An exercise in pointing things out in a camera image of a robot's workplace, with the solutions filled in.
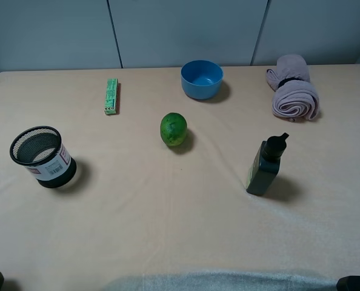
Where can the green gum box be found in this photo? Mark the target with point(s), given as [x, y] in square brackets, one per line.
[111, 103]

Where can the green lime fruit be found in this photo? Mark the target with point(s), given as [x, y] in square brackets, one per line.
[173, 129]

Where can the blue plastic bowl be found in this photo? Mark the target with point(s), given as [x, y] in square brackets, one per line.
[201, 79]

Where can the dark green pump bottle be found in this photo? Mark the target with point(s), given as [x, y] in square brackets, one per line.
[266, 165]

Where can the rolled pink towel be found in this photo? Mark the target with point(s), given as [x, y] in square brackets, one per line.
[295, 97]

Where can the black mesh pen holder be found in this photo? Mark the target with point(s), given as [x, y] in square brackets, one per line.
[40, 150]

